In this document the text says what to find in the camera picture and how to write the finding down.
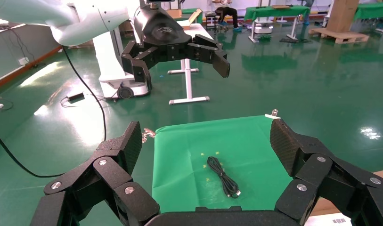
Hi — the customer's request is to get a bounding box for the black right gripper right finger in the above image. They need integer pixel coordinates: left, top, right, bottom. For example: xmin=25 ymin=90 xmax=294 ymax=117
xmin=269 ymin=118 xmax=383 ymax=226

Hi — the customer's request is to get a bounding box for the wooden pallet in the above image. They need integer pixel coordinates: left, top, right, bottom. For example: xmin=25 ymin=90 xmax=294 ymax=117
xmin=308 ymin=27 xmax=370 ymax=45

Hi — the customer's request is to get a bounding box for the small dark stool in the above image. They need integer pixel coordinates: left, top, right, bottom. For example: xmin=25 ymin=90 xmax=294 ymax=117
xmin=205 ymin=12 xmax=219 ymax=31

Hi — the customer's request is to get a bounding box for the low white robot base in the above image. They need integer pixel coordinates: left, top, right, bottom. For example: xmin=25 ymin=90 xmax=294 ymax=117
xmin=253 ymin=17 xmax=275 ymax=34

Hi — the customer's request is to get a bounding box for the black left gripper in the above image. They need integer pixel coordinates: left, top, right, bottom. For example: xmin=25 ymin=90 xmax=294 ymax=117
xmin=121 ymin=6 xmax=231 ymax=91

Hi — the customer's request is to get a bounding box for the tall brown cardboard box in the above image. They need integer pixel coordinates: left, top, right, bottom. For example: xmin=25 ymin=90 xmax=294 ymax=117
xmin=325 ymin=0 xmax=361 ymax=33

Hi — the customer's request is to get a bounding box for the metal binder clip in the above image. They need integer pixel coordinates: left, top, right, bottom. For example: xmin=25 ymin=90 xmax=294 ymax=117
xmin=142 ymin=128 xmax=156 ymax=144
xmin=264 ymin=109 xmax=282 ymax=120

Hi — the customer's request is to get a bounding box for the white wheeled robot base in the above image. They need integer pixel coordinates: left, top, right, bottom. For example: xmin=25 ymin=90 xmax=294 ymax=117
xmin=92 ymin=28 xmax=152 ymax=100

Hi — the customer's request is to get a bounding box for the black power adapter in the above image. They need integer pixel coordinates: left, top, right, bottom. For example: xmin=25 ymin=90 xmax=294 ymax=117
xmin=60 ymin=91 xmax=107 ymax=109

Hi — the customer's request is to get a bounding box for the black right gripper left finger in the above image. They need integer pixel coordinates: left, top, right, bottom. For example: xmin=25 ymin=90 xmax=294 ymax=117
xmin=30 ymin=121 xmax=161 ymax=226

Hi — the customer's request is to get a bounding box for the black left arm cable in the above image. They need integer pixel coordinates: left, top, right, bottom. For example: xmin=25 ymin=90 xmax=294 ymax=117
xmin=0 ymin=46 xmax=107 ymax=179

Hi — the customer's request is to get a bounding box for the white printed paper sheet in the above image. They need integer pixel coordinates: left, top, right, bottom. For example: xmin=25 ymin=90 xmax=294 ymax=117
xmin=303 ymin=213 xmax=354 ymax=226

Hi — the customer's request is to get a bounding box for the seated person white shirt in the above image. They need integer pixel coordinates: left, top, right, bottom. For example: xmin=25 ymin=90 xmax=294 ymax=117
xmin=211 ymin=0 xmax=243 ymax=33

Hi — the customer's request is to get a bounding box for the brown carton with open flaps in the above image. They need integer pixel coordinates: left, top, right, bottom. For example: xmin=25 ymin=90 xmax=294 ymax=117
xmin=166 ymin=8 xmax=204 ymax=31

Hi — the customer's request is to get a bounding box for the white table with legs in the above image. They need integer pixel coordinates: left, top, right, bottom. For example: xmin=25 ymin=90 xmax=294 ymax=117
xmin=167 ymin=22 xmax=214 ymax=105

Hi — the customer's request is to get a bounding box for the green covered table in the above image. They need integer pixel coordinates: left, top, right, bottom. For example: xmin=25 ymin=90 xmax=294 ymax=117
xmin=353 ymin=1 xmax=383 ymax=34
xmin=244 ymin=5 xmax=311 ymax=43

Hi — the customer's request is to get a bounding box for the green table cloth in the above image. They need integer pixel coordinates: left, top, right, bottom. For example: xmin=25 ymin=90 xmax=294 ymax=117
xmin=151 ymin=115 xmax=294 ymax=213

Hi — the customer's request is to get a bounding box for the black data cable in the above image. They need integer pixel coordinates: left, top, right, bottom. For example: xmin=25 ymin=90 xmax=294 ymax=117
xmin=206 ymin=156 xmax=242 ymax=199

